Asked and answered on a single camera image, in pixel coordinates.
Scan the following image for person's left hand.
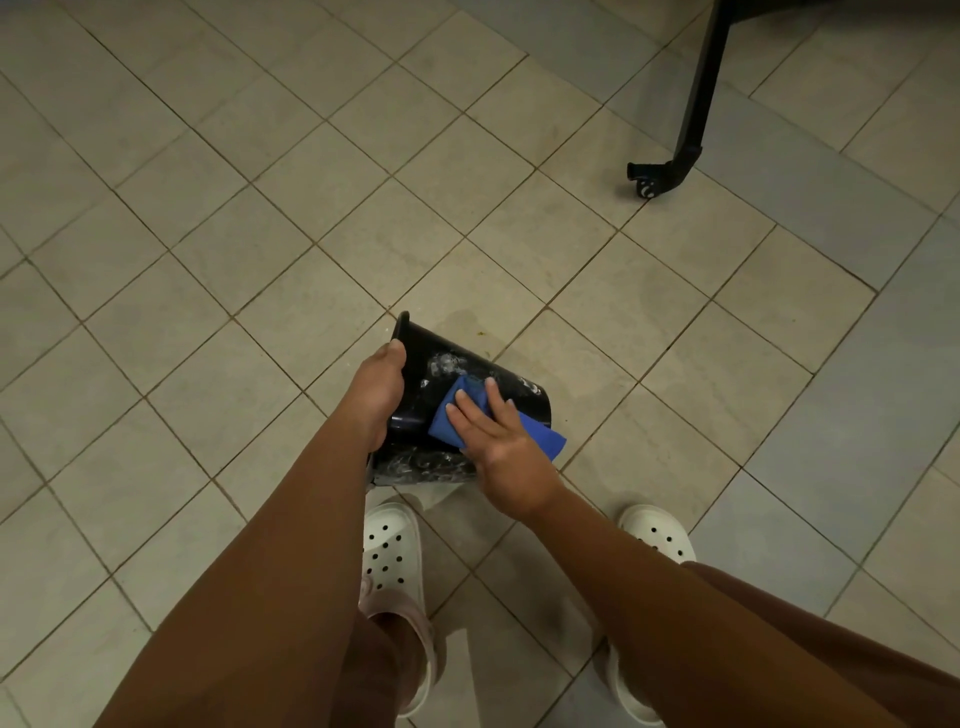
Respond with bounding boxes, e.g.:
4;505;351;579
339;339;408;454

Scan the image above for person's right hand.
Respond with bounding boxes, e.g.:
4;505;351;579
445;377;565;523

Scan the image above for blue cleaning cloth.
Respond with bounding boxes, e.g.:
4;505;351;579
427;375;568;462

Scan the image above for black plastic bucket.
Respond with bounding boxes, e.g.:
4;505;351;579
369;311;553;487

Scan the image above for person's right forearm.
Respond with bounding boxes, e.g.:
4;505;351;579
517;487;890;728

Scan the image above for person's left forearm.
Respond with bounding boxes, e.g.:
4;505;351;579
94;405;376;728

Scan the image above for white perforated clog shoe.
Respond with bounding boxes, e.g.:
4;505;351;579
361;502;438;720
604;504;699;728

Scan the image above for person's brown trouser leg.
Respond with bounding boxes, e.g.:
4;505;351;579
678;561;960;728
330;592;444;728

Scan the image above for black table leg with caster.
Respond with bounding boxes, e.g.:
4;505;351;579
627;0;826;200

